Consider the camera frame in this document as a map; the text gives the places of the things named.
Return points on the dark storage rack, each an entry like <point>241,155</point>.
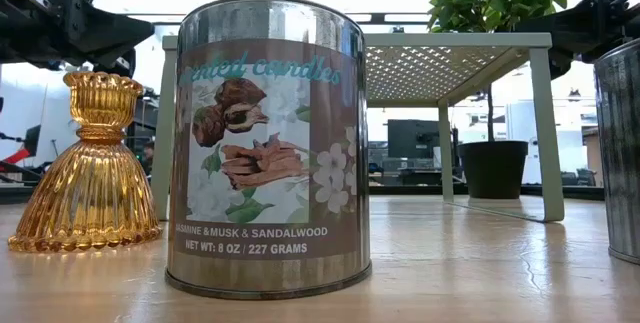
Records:
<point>140,128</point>

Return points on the scented candles labelled metal tin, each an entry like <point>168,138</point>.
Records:
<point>270,163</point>

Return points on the pale green perforated metal shelf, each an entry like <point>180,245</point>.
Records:
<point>450,40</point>

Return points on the small grey metal candle tin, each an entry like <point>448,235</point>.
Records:
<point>622,153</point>

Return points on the long ceiling light fixture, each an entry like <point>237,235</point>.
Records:
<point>400,18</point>

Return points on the black plant pot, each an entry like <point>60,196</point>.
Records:
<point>492,170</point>

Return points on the large black monitor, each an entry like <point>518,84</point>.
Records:
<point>410,138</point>

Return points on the amber ribbed glass candle holder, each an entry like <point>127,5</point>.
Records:
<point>95,188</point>

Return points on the black table edge rail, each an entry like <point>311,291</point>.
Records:
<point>400,190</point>

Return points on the small black monitor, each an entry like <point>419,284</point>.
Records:
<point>33,138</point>

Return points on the red flat object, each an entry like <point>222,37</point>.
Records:
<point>17,156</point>

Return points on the dark office chair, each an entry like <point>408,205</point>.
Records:
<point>586,177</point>

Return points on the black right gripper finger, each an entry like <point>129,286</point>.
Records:
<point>560,65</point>
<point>575,33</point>

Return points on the person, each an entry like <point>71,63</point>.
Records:
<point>148,153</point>

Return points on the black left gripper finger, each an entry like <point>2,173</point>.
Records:
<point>105,38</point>
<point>120,67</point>

